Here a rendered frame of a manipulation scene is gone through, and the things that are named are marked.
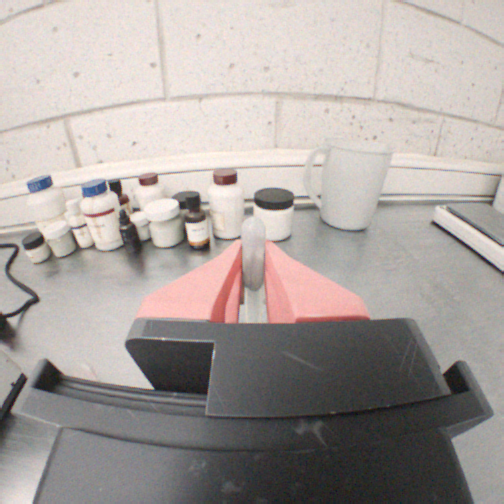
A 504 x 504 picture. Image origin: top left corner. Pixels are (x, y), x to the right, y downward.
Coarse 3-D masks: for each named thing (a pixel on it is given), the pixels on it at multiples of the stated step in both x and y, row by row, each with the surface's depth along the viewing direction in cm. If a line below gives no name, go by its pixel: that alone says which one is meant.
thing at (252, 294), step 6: (252, 228) 11; (246, 288) 13; (258, 288) 13; (252, 294) 13; (258, 294) 14; (252, 300) 14; (258, 300) 14; (252, 306) 14; (258, 306) 14; (252, 312) 14; (258, 312) 15; (252, 318) 15
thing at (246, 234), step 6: (246, 222) 11; (246, 228) 11; (246, 234) 11; (246, 240) 11; (246, 246) 11; (246, 252) 11; (246, 258) 12; (246, 264) 12; (246, 270) 12; (246, 276) 12; (246, 282) 13
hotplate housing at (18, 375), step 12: (0, 348) 16; (0, 360) 15; (12, 360) 17; (0, 372) 15; (12, 372) 17; (0, 384) 15; (12, 384) 16; (0, 396) 15; (12, 396) 16; (0, 408) 14; (0, 420) 14
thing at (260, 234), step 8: (256, 224) 11; (256, 232) 11; (264, 232) 11; (256, 240) 11; (264, 240) 11; (256, 248) 11; (264, 248) 12; (256, 256) 11; (264, 256) 12; (256, 264) 12; (256, 272) 12; (256, 280) 12; (256, 288) 13
